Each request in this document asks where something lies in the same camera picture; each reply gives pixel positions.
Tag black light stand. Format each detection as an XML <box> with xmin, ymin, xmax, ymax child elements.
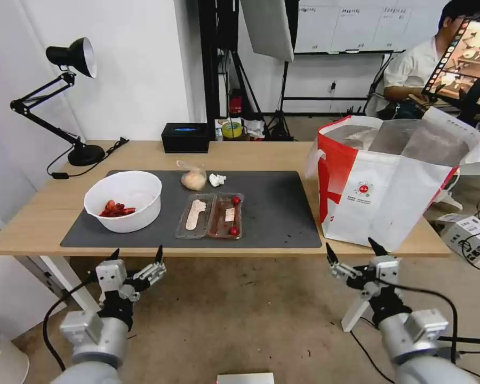
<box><xmin>263</xmin><ymin>60</ymin><xmax>295</xmax><ymax>142</ymax></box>

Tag black lamp power cable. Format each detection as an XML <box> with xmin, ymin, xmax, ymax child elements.
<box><xmin>46</xmin><ymin>137</ymin><xmax>130</xmax><ymax>180</ymax></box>

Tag red crayfish shells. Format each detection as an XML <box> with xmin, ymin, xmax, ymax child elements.
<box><xmin>99</xmin><ymin>200</ymin><xmax>138</xmax><ymax>218</ymax></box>

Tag pale food scrap strip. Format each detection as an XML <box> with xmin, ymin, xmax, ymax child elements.
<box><xmin>185</xmin><ymin>198</ymin><xmax>208</xmax><ymax>232</ymax></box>

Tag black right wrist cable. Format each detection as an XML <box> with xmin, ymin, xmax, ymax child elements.
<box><xmin>383</xmin><ymin>281</ymin><xmax>460</xmax><ymax>363</ymax></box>

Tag white round bowl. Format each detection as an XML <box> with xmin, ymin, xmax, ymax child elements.
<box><xmin>83</xmin><ymin>170</ymin><xmax>163</xmax><ymax>234</ymax></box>

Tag person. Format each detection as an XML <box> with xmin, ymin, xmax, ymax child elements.
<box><xmin>382</xmin><ymin>0</ymin><xmax>480</xmax><ymax>119</ymax></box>

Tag white stand base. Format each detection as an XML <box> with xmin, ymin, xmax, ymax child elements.
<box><xmin>427</xmin><ymin>187</ymin><xmax>465</xmax><ymax>213</ymax></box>

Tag red and white takeout bag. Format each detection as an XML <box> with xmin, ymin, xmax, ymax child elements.
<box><xmin>305</xmin><ymin>106</ymin><xmax>480</xmax><ymax>253</ymax></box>

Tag clear plastic bag with scraps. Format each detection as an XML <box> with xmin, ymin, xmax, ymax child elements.
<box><xmin>176</xmin><ymin>159</ymin><xmax>207</xmax><ymax>191</ymax></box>

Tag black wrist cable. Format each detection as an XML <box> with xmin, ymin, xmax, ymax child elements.
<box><xmin>43</xmin><ymin>278</ymin><xmax>105</xmax><ymax>372</ymax></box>
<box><xmin>383</xmin><ymin>281</ymin><xmax>460</xmax><ymax>363</ymax></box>

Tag clear plastic clamshell tray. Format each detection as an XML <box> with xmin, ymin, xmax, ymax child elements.
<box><xmin>174</xmin><ymin>192</ymin><xmax>245</xmax><ymax>241</ymax></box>

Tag white cardboard box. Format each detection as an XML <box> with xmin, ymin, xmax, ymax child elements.
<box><xmin>439</xmin><ymin>214</ymin><xmax>480</xmax><ymax>266</ymax></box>

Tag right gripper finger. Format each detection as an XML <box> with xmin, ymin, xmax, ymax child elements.
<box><xmin>326</xmin><ymin>242</ymin><xmax>362</xmax><ymax>281</ymax></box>
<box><xmin>367</xmin><ymin>236</ymin><xmax>390</xmax><ymax>259</ymax></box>

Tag white softbox light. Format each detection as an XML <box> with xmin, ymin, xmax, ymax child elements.
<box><xmin>238</xmin><ymin>0</ymin><xmax>299</xmax><ymax>64</ymax></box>

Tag white robot front shell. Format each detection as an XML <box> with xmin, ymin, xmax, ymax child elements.
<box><xmin>217</xmin><ymin>372</ymin><xmax>276</xmax><ymax>384</ymax></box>

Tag black metal frame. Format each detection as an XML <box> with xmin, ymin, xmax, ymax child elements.
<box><xmin>199</xmin><ymin>0</ymin><xmax>242</xmax><ymax>141</ymax></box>

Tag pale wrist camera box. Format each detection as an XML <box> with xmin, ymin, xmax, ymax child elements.
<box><xmin>369</xmin><ymin>255</ymin><xmax>401</xmax><ymax>287</ymax></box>
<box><xmin>95</xmin><ymin>260</ymin><xmax>127</xmax><ymax>294</ymax></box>

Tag dark grey table mat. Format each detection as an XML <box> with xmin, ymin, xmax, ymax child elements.
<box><xmin>60</xmin><ymin>170</ymin><xmax>323</xmax><ymax>250</ymax></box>

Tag white wall board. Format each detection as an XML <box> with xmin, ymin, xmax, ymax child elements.
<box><xmin>294</xmin><ymin>0</ymin><xmax>453</xmax><ymax>56</ymax></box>

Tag black tissue box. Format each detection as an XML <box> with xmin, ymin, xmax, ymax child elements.
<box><xmin>161</xmin><ymin>123</ymin><xmax>210</xmax><ymax>154</ymax></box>

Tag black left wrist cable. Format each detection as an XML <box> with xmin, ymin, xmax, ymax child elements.
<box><xmin>43</xmin><ymin>278</ymin><xmax>105</xmax><ymax>372</ymax></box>

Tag tilted computer monitor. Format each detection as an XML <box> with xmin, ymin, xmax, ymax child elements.
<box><xmin>421</xmin><ymin>15</ymin><xmax>480</xmax><ymax>109</ymax></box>

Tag yellow tape roll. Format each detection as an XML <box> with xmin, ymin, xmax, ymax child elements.
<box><xmin>221</xmin><ymin>121</ymin><xmax>244</xmax><ymax>139</ymax></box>

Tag white table leg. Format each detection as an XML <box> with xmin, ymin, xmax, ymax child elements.
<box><xmin>340</xmin><ymin>295</ymin><xmax>372</xmax><ymax>333</ymax></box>
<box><xmin>39</xmin><ymin>255</ymin><xmax>101</xmax><ymax>319</ymax></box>

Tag black desk lamp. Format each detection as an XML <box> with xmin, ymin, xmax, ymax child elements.
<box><xmin>10</xmin><ymin>36</ymin><xmax>106</xmax><ymax>167</ymax></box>

